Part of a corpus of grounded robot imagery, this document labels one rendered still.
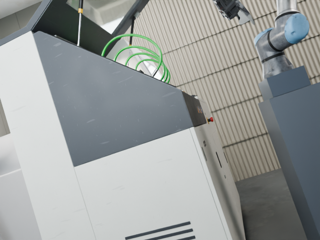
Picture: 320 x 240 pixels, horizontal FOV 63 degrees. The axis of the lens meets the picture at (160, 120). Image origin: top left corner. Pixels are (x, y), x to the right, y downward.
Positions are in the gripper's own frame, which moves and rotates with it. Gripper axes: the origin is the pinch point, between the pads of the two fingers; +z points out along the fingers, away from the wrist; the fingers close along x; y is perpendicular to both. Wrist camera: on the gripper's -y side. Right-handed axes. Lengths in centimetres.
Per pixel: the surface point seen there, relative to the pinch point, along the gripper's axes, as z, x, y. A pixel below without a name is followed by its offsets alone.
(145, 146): -7, 31, 71
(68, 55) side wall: -49, -3, 71
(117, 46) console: -21, -70, 61
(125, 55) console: -14, -65, 61
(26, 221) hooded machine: 27, -69, 239
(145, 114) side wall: -15, 25, 62
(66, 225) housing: -6, 33, 125
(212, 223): 25, 57, 71
